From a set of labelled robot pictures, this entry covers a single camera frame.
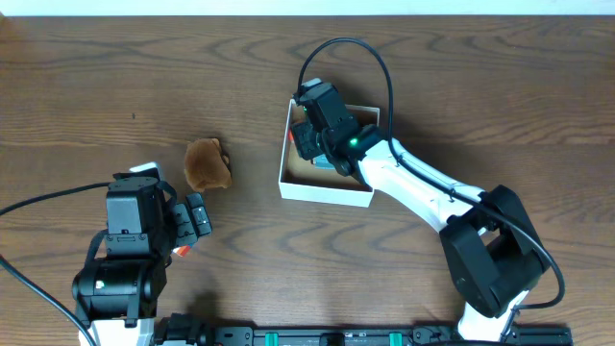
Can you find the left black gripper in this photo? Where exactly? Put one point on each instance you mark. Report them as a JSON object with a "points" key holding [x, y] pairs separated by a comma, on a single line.
{"points": [[190, 221]]}

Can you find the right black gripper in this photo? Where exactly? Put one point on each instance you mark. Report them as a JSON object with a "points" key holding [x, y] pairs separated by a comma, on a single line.
{"points": [[307, 140]]}

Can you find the grey yellow toy truck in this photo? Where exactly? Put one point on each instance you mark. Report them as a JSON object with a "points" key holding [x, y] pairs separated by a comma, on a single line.
{"points": [[322, 162]]}

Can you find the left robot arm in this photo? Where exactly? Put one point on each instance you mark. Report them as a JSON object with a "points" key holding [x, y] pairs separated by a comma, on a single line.
{"points": [[117, 291]]}

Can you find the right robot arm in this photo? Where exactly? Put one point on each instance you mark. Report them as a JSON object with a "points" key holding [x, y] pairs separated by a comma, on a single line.
{"points": [[493, 252]]}

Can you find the white cardboard box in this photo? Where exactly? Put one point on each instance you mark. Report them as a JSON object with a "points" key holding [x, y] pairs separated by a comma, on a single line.
{"points": [[300, 180]]}

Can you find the brown plush toy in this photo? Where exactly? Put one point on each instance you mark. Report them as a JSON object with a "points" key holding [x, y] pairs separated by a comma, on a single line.
{"points": [[206, 166]]}

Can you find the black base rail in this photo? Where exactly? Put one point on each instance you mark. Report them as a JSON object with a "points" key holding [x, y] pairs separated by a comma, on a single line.
{"points": [[184, 330]]}

